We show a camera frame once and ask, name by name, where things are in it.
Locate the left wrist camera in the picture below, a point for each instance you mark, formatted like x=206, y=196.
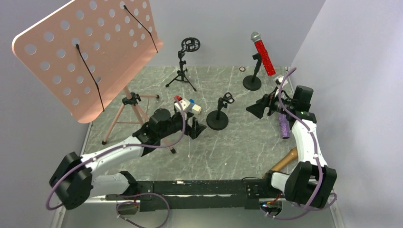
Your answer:
x=182, y=103

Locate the purple glitter microphone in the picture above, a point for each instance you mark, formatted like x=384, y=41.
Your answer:
x=284, y=126

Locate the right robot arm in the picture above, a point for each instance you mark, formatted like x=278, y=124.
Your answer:
x=311, y=181

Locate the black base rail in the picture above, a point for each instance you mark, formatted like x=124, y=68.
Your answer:
x=200, y=194

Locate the blue and white toy block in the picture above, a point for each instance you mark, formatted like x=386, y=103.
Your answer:
x=195, y=109

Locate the red glitter microphone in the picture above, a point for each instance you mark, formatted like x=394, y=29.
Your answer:
x=261, y=49

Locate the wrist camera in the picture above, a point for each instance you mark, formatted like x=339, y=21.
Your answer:
x=182, y=103
x=278, y=80

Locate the black round mic stand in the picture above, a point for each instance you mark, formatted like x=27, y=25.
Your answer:
x=252, y=82
x=217, y=119

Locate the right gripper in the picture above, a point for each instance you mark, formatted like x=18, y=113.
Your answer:
x=270, y=105

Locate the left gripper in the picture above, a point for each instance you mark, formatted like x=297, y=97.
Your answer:
x=192, y=127

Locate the pink perforated music stand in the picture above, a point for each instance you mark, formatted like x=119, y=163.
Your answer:
x=87, y=51

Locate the black tripod shock mount stand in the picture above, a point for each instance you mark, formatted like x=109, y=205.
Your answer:
x=189, y=44

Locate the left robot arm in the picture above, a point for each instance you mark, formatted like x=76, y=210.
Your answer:
x=78, y=178

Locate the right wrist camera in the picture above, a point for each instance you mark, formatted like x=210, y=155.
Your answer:
x=278, y=80

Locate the gold microphone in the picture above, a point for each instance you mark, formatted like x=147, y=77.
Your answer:
x=290, y=157

